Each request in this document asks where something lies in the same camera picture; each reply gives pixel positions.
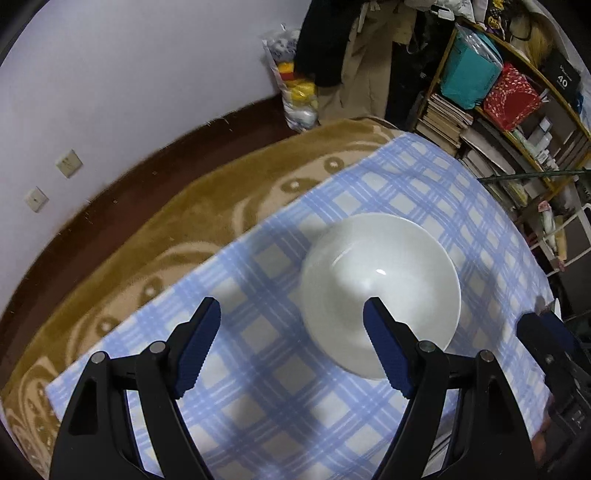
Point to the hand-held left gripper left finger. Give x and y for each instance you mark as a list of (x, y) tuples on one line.
[(198, 350)]

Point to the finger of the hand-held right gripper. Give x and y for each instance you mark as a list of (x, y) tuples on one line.
[(531, 332)]

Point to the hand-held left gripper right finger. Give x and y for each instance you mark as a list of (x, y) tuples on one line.
[(388, 350)]

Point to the plain white bowl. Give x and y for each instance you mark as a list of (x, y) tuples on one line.
[(369, 258)]

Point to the blue plaid cloth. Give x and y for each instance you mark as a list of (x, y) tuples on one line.
[(258, 277)]

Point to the white trolley cart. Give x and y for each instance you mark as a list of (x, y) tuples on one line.
[(554, 230)]

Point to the green metal pole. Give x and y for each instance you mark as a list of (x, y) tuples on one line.
[(531, 174)]

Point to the pile of magazines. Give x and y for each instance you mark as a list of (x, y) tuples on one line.
[(496, 166)]

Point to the wooden shelf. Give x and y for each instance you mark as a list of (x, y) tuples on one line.
[(501, 130)]

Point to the stack of brown books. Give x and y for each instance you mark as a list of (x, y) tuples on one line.
[(443, 120)]

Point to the red patterned bag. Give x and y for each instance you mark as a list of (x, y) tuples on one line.
[(510, 99)]

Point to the black box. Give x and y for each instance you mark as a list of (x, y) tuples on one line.
[(561, 74)]

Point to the teal bag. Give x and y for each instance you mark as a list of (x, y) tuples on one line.
[(466, 74)]

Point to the plastic bag of toys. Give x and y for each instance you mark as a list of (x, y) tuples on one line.
[(295, 92)]

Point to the black hanging garment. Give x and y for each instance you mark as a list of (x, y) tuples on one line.
[(415, 69)]

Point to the blond wig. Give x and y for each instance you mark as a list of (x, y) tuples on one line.
[(531, 41)]

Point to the beige trousers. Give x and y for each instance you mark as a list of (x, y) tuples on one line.
[(369, 60)]

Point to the black trousers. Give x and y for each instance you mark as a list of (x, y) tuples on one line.
[(323, 41)]

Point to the pink and black printed bag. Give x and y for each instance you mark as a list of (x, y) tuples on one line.
[(498, 14)]

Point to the wall socket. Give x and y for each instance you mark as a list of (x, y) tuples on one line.
[(69, 162), (36, 199)]

